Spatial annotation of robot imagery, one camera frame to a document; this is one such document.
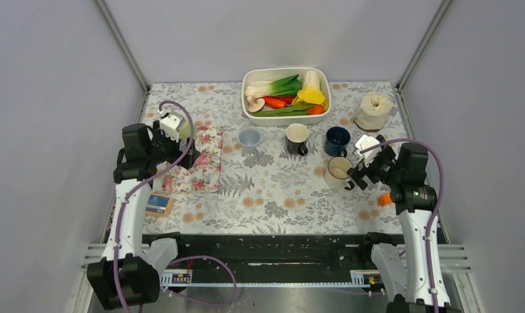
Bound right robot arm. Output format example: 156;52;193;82
348;135;456;312

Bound toy yellow napa cabbage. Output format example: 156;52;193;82
292;70;329;110

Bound toy red chili pepper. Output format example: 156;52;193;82
262;97;295;110

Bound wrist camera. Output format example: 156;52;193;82
159;112;187;142
354;134;380;167

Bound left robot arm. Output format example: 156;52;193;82
87;119;200;310

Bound toy orange carrot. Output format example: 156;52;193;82
307;104;326;115

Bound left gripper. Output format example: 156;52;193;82
147;121;200;169

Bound cream white mug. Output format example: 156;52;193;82
324;156;355;190

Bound aluminium frame rail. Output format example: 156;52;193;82
93;0;150;93

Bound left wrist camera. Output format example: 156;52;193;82
159;112;187;142

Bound orange clip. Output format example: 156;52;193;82
377;193;394;207

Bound blue-grey textured square mug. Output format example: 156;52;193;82
179;138;195;157

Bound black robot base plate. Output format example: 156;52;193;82
146;233;403;285

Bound light green mug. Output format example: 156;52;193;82
178;120;194;140

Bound dark blue mug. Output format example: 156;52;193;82
323;127;351;157

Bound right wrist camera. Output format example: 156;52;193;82
354;134;380;167

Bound blue card box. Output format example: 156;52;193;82
145;194;173;217

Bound toy bok choy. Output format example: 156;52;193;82
245;74;303;98

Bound toy mushroom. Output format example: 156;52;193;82
247;97;265;113

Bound light grey-blue mug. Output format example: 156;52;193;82
238;127;262;157

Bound white rectangular dish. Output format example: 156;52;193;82
241;67;331;127

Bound toy green bean pods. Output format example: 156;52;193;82
252;104;316;117

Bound floral serving tray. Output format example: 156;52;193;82
153;126;224;195

